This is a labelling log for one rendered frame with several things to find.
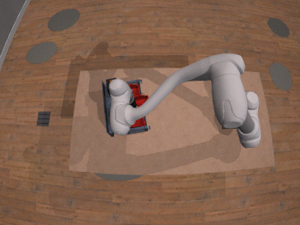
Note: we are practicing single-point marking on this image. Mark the red bin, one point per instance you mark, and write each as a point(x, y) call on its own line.
point(140, 99)
point(138, 123)
point(136, 89)

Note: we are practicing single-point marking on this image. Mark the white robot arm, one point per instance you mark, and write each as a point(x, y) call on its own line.
point(228, 97)

